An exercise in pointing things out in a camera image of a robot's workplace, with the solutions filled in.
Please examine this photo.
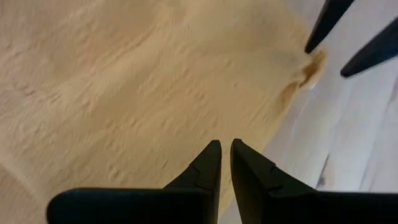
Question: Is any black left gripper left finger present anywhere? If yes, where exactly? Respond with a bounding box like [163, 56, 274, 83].
[45, 139, 223, 224]

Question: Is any mustard yellow towel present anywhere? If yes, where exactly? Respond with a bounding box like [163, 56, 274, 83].
[0, 0, 327, 224]

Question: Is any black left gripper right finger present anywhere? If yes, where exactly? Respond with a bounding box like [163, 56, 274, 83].
[229, 138, 398, 224]

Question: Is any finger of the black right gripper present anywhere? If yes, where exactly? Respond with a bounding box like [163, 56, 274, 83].
[303, 0, 356, 55]
[340, 17, 398, 78]

